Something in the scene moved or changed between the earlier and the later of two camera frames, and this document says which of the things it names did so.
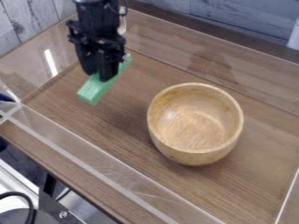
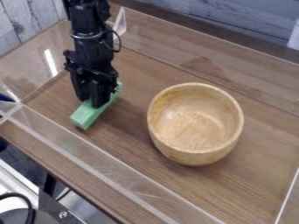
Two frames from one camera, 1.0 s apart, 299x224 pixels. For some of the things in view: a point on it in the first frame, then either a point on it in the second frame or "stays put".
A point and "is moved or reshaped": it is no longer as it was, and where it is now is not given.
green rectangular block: (96, 87) is moved or reshaped
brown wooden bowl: (195, 121) stays put
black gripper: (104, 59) → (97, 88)
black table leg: (49, 185) stays put
